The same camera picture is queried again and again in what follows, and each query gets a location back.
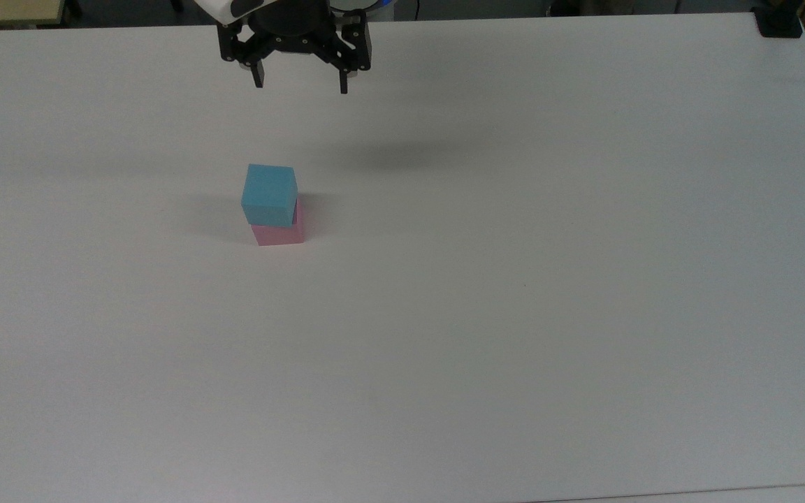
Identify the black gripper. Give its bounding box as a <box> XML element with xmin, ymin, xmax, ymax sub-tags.
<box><xmin>217</xmin><ymin>0</ymin><xmax>374</xmax><ymax>95</ymax></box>

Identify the blue foam cube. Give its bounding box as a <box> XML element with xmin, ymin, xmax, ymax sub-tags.
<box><xmin>240</xmin><ymin>163</ymin><xmax>298</xmax><ymax>228</ymax></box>

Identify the pink foam cube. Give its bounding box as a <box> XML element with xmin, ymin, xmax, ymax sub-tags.
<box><xmin>251</xmin><ymin>196</ymin><xmax>305</xmax><ymax>247</ymax></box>

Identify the beige wooden table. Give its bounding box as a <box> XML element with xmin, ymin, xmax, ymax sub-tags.
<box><xmin>0</xmin><ymin>0</ymin><xmax>72</xmax><ymax>29</ymax></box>

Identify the black table clamp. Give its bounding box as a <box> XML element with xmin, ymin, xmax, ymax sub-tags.
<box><xmin>754</xmin><ymin>0</ymin><xmax>804</xmax><ymax>39</ymax></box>

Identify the white robot base blue ring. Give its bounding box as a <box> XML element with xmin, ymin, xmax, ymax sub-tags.
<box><xmin>331</xmin><ymin>0</ymin><xmax>397</xmax><ymax>15</ymax></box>

